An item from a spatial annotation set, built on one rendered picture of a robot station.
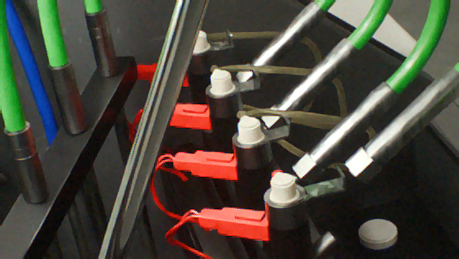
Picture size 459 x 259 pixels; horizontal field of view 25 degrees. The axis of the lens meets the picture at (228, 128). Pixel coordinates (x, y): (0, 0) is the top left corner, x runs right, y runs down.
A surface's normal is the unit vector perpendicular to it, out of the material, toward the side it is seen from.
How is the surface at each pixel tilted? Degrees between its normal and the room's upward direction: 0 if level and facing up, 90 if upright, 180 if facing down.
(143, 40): 90
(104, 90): 0
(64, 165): 0
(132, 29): 90
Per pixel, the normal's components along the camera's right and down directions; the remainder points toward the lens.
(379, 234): -0.14, -0.84
